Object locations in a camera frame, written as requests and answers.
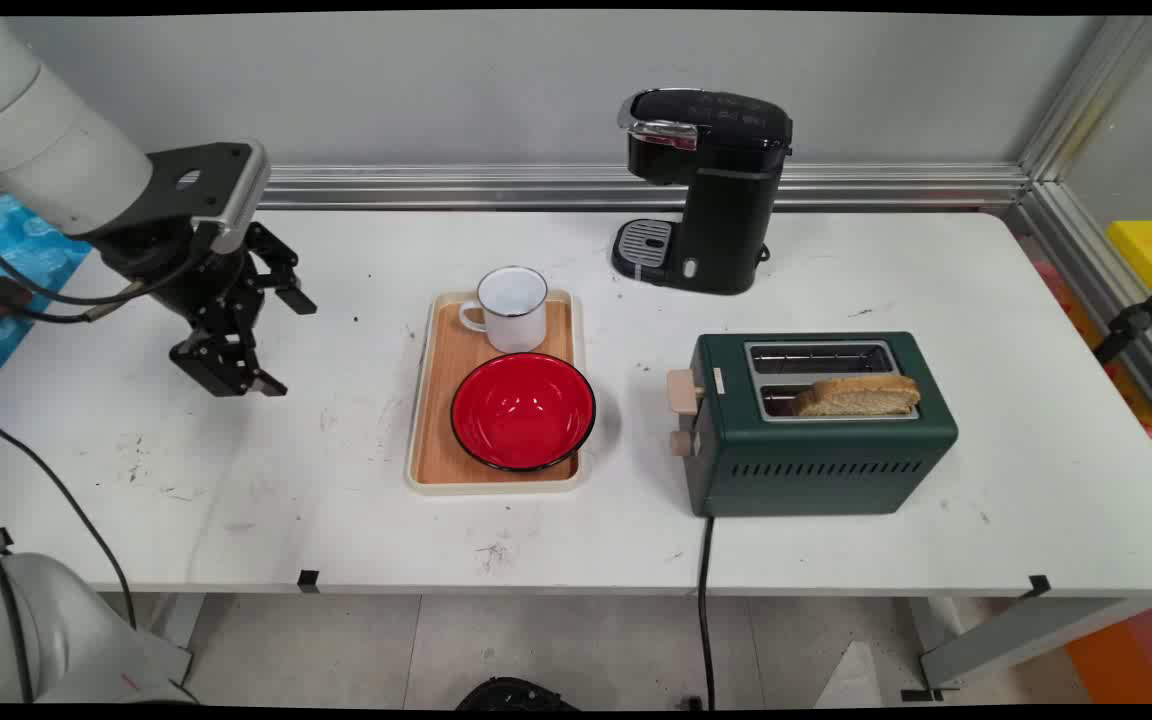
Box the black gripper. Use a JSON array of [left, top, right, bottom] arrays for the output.
[[100, 218, 318, 399]]

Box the blue patterned cloth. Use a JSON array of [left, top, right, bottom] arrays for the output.
[[0, 192, 93, 401]]

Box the white enamel mug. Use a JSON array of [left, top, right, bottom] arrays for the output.
[[458, 266, 549, 355]]

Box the wooden tray with cream rim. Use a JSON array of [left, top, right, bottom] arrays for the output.
[[406, 289, 585, 497]]

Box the red bowl with black rim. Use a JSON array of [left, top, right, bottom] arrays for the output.
[[450, 352, 597, 473]]

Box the black coffee machine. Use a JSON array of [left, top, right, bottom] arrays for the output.
[[610, 88, 794, 296]]

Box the green two-slot toaster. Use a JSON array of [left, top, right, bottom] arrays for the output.
[[667, 331, 960, 519]]

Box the toasted bread slice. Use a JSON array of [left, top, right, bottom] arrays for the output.
[[792, 374, 922, 418]]

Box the grey table leg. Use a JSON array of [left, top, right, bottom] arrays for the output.
[[900, 596, 1152, 701]]

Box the black tripod leg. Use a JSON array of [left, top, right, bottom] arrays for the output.
[[1093, 264, 1152, 365]]

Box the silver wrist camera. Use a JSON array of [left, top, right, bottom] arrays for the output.
[[144, 141, 271, 255]]

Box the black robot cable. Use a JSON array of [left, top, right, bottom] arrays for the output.
[[0, 222, 199, 705]]

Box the aluminium frame rail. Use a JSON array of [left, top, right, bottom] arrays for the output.
[[0, 163, 1031, 212]]

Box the black toaster power cord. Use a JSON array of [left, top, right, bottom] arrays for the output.
[[696, 514, 717, 711]]

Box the aluminium frame post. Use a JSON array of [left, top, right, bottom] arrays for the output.
[[1002, 15, 1152, 449]]

